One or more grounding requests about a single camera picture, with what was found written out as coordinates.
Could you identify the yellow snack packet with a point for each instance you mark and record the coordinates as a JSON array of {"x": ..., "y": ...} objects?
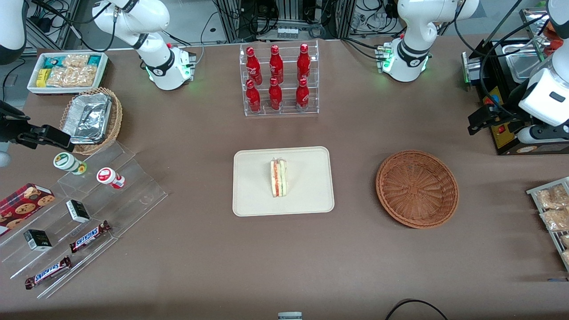
[{"x": 42, "y": 78}]

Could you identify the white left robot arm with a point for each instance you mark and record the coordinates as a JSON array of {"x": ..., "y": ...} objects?
[{"x": 411, "y": 53}]

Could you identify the clear acrylic bottle rack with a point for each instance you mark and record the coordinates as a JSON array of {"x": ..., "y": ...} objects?
[{"x": 289, "y": 109}]

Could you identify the grey box at table edge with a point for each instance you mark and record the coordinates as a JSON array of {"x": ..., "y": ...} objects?
[{"x": 290, "y": 316}]

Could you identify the red lid yogurt bottle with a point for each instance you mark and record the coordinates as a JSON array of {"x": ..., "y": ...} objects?
[{"x": 106, "y": 176}]

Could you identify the triangle sandwich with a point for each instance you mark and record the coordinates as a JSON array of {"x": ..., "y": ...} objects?
[{"x": 278, "y": 180}]

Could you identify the white power strip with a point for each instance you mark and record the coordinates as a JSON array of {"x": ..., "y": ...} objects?
[{"x": 287, "y": 32}]

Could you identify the black food warmer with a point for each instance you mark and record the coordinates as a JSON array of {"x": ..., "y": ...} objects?
[{"x": 484, "y": 80}]

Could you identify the red cola bottle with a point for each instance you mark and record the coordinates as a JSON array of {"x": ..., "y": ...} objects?
[
  {"x": 275, "y": 95},
  {"x": 303, "y": 62},
  {"x": 302, "y": 94},
  {"x": 253, "y": 64},
  {"x": 276, "y": 64},
  {"x": 253, "y": 98}
]

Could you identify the teal snack packet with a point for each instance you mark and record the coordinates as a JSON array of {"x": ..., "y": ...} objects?
[
  {"x": 94, "y": 60},
  {"x": 54, "y": 62}
]

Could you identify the red sausage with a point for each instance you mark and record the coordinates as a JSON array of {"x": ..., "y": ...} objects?
[{"x": 555, "y": 44}]

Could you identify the small black box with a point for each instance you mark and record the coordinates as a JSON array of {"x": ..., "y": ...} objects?
[
  {"x": 78, "y": 211},
  {"x": 38, "y": 240}
]

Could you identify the cream rectangular tray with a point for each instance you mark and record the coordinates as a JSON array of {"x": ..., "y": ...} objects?
[{"x": 253, "y": 191}]

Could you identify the stacked foil containers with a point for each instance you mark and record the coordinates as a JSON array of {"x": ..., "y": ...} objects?
[{"x": 87, "y": 118}]

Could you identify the light wicker basket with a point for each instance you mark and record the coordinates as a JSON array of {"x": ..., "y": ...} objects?
[{"x": 116, "y": 115}]

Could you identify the brown round wicker basket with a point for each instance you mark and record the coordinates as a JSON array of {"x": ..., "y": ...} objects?
[{"x": 415, "y": 189}]

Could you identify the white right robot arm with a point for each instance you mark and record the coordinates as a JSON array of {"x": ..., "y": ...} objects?
[{"x": 166, "y": 66}]

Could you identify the red cookie box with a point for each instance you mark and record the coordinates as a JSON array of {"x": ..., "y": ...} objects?
[{"x": 22, "y": 204}]

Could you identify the large clear cracker bag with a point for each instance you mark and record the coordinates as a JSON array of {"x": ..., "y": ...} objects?
[{"x": 73, "y": 76}]

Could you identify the white snack bin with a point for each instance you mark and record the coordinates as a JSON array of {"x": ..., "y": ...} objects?
[{"x": 103, "y": 71}]

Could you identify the green lid yogurt bottle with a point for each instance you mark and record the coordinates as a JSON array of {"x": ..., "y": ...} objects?
[{"x": 66, "y": 161}]

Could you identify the aluminium frame rack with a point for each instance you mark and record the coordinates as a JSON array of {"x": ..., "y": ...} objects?
[{"x": 231, "y": 20}]

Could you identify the clear pastry bag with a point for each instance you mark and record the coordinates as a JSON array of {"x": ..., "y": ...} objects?
[
  {"x": 565, "y": 241},
  {"x": 566, "y": 258},
  {"x": 555, "y": 220},
  {"x": 551, "y": 198}
]

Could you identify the clear acrylic stepped shelf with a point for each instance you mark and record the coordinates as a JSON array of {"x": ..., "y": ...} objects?
[{"x": 133, "y": 195}]

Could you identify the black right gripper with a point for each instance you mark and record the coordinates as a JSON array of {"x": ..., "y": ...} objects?
[{"x": 10, "y": 128}]

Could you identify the steel warmer pan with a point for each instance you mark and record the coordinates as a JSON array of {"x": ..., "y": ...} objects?
[{"x": 520, "y": 64}]

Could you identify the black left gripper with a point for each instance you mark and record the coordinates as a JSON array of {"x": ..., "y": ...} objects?
[{"x": 509, "y": 111}]

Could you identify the snickers bar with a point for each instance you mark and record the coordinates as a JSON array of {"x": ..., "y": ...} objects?
[
  {"x": 90, "y": 236},
  {"x": 48, "y": 272}
]

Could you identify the small clear cracker bag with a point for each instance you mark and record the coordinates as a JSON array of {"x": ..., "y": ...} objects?
[{"x": 75, "y": 60}]

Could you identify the red emergency button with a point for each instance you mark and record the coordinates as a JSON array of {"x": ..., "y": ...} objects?
[{"x": 489, "y": 100}]

